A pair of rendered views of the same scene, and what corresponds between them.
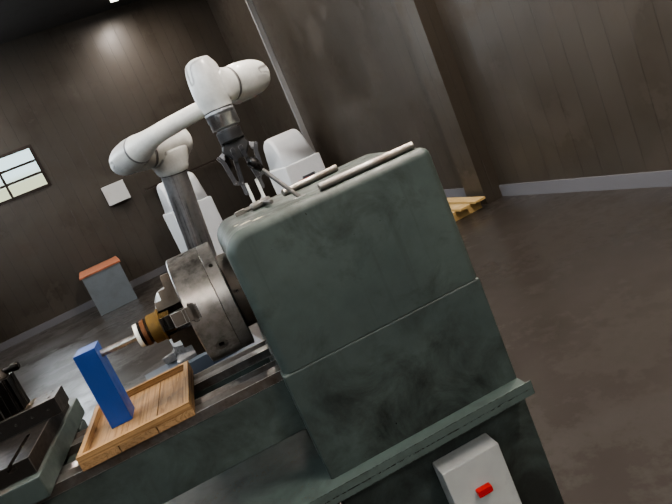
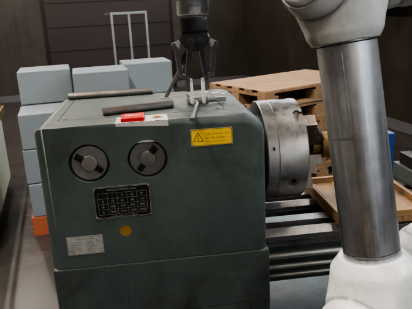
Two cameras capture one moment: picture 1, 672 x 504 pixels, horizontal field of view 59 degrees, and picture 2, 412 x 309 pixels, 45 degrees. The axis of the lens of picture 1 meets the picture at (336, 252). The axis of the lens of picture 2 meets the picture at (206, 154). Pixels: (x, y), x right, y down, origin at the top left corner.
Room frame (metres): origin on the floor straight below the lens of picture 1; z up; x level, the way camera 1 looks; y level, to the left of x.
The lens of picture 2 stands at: (3.20, 0.27, 1.52)
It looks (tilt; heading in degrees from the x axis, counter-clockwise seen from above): 16 degrees down; 184
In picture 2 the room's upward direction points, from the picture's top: 3 degrees counter-clockwise
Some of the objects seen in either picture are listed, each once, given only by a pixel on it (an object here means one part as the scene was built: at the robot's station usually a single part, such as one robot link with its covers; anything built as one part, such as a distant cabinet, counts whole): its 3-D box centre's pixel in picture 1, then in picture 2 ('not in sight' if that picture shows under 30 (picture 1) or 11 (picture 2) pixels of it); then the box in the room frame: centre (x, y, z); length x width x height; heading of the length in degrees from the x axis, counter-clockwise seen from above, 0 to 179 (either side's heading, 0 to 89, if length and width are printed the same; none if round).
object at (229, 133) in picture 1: (233, 143); (194, 34); (1.81, 0.15, 1.46); 0.08 x 0.07 x 0.09; 100
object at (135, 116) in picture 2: not in sight; (132, 118); (1.95, -0.01, 1.26); 0.06 x 0.06 x 0.02; 10
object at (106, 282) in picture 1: (108, 284); not in sight; (9.66, 3.60, 0.33); 1.22 x 0.64 x 0.65; 20
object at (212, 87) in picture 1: (210, 83); not in sight; (1.82, 0.14, 1.64); 0.13 x 0.11 x 0.16; 136
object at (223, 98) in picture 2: (253, 206); (206, 99); (1.76, 0.17, 1.27); 0.12 x 0.02 x 0.02; 105
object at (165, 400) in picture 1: (141, 409); (362, 196); (1.59, 0.68, 0.89); 0.36 x 0.30 x 0.04; 10
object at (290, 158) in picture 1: (299, 177); not in sight; (9.27, 0.07, 0.72); 0.81 x 0.67 x 1.44; 20
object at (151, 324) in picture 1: (157, 326); (324, 144); (1.62, 0.54, 1.08); 0.09 x 0.09 x 0.09; 10
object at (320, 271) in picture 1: (334, 248); (155, 166); (1.74, 0.00, 1.06); 0.59 x 0.48 x 0.39; 100
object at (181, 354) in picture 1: (189, 345); not in sight; (2.24, 0.67, 0.83); 0.22 x 0.18 x 0.06; 110
